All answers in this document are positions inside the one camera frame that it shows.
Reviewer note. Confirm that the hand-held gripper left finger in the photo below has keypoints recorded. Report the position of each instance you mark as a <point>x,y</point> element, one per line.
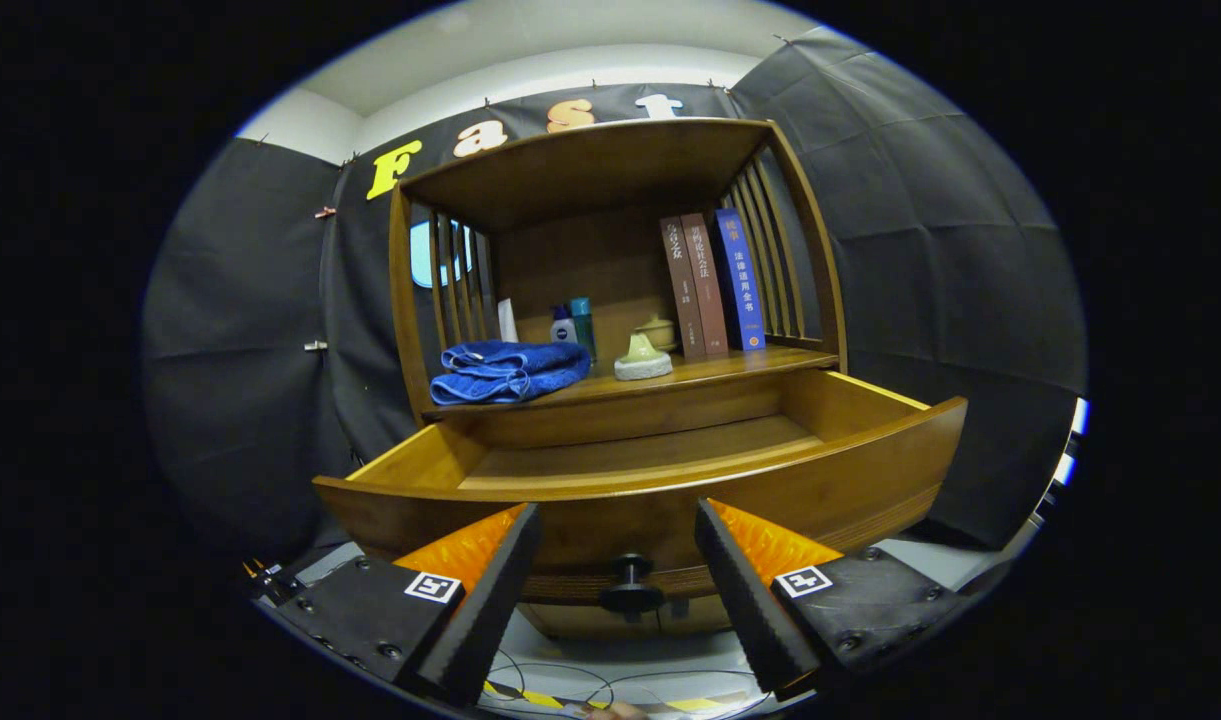
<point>490,610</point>

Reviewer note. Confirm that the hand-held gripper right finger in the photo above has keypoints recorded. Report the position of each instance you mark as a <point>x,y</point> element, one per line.
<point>750,610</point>

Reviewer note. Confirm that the wooden drawer with black knob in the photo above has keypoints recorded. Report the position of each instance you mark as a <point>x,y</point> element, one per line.
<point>850,490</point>

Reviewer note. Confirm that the pale green item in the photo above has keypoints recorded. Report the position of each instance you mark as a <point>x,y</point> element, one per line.
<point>642,362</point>

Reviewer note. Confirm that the wooden countertop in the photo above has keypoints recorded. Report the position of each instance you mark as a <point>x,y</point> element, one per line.
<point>730,365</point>

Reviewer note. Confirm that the wooden cabinet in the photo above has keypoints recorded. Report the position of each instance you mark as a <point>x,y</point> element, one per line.
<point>580,270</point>

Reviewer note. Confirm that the yellow black floor tape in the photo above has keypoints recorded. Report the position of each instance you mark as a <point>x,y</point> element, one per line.
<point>540,698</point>

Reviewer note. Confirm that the folded blue towel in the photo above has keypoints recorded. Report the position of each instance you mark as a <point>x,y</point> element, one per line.
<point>500,375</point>

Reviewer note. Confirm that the white tube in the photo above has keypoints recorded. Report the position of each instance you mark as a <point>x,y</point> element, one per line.
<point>507,322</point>

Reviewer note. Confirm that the white bottle with blue cap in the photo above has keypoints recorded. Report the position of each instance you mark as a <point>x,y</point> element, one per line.
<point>563,328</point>

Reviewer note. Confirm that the beige lidded teacup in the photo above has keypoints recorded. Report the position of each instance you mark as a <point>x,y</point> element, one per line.
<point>660,328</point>

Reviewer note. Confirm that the teal bottle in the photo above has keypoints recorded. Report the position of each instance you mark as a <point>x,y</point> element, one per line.
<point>582,325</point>

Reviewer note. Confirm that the brown book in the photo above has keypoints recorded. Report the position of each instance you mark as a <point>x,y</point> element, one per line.
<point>682,290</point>
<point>704,290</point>

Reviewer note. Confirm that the blue book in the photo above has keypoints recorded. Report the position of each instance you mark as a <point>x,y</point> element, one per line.
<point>742,280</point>

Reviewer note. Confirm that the black backdrop cloth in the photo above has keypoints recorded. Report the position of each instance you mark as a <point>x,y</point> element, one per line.
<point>950,250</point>

